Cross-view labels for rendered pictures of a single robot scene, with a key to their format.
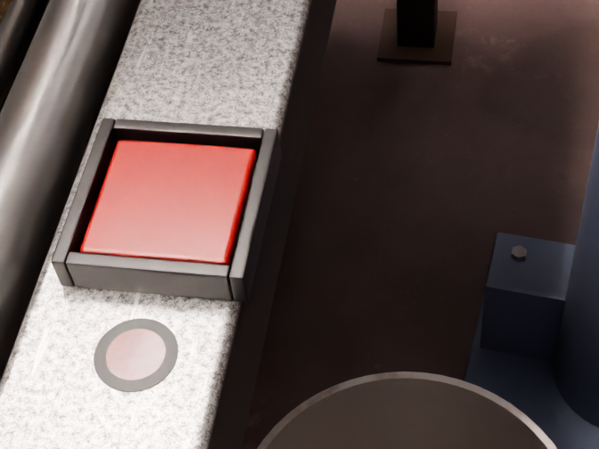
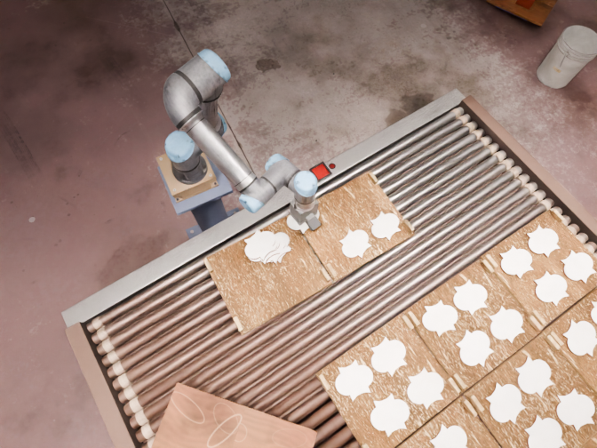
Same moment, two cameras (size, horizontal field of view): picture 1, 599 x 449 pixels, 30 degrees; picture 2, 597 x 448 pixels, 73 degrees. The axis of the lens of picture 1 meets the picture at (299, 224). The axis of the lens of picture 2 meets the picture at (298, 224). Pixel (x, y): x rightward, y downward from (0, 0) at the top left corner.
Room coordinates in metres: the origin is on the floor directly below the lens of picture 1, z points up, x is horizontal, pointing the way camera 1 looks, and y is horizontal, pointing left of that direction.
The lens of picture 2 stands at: (1.07, 0.56, 2.52)
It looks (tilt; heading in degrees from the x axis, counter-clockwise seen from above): 67 degrees down; 218
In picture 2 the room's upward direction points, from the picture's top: 3 degrees clockwise
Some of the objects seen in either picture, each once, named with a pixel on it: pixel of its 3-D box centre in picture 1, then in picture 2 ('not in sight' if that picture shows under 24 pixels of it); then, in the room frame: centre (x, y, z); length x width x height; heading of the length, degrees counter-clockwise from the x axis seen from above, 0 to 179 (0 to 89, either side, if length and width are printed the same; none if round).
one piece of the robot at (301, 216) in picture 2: not in sight; (306, 212); (0.57, 0.20, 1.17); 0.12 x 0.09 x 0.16; 79
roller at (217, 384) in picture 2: not in sight; (358, 290); (0.60, 0.51, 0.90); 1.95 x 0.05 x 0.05; 165
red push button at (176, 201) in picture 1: (172, 208); (320, 172); (0.29, 0.05, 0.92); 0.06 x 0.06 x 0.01; 75
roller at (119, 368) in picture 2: not in sight; (323, 241); (0.53, 0.27, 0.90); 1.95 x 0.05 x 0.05; 165
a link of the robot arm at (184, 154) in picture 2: not in sight; (183, 149); (0.68, -0.37, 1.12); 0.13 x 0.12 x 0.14; 0
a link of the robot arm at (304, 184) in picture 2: not in sight; (305, 187); (0.57, 0.18, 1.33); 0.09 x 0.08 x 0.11; 90
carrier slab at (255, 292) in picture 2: not in sight; (266, 271); (0.80, 0.19, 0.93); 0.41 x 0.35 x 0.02; 162
